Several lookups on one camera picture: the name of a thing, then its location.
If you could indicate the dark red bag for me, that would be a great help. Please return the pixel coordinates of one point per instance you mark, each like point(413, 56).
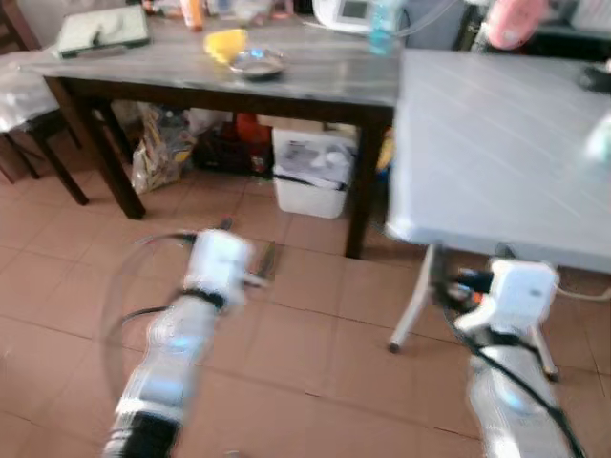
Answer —
point(234, 148)

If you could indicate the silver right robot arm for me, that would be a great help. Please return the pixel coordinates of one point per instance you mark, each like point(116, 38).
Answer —
point(516, 401)

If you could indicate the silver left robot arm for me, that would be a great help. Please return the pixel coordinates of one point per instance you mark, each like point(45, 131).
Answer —
point(172, 363)

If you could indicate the pale green flat tray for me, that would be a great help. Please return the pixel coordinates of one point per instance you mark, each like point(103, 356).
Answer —
point(100, 31)

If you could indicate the dark wooden grey-top table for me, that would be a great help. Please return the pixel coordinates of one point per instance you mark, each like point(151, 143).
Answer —
point(315, 81)

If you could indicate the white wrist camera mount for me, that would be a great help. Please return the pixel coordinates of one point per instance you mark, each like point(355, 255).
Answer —
point(516, 291)
point(218, 262)

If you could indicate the pink rounded object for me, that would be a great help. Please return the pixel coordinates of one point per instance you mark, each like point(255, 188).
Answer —
point(516, 21)

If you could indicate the clear glass bottle teal print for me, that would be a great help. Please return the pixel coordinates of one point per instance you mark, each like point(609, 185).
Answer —
point(382, 27)

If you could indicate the white plastic storage box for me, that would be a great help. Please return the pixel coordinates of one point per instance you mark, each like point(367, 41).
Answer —
point(310, 172)

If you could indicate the orange bottle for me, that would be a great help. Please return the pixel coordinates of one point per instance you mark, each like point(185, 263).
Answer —
point(192, 13)

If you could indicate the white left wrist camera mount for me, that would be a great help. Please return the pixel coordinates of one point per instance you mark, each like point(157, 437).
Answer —
point(218, 262)

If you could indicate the printed snack bag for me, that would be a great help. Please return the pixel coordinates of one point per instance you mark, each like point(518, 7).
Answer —
point(160, 148)

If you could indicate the white folding table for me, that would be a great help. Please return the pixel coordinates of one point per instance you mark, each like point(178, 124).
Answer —
point(496, 153)

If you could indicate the dark wooden chair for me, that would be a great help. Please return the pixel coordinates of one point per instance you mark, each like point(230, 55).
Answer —
point(48, 157)

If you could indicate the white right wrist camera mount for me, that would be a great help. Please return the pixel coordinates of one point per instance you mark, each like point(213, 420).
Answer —
point(516, 291)

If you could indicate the round stainless steel dish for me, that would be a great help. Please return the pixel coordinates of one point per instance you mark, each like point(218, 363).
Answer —
point(256, 64)

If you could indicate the black shallow dish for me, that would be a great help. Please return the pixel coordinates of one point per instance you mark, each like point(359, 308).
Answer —
point(597, 76)

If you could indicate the white kitchen cooking machine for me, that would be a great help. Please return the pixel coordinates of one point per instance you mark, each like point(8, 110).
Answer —
point(346, 13)

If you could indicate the white seat cloth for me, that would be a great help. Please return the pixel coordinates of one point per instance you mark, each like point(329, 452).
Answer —
point(19, 95)

